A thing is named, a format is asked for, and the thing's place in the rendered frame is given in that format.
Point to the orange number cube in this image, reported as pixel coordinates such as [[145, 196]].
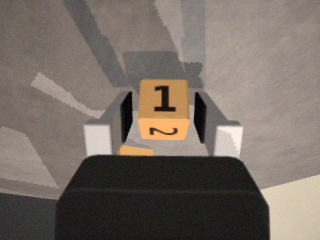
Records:
[[163, 108]]

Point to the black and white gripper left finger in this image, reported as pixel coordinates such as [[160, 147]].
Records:
[[105, 135]]

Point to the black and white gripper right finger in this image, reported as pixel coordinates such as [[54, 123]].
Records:
[[221, 137]]

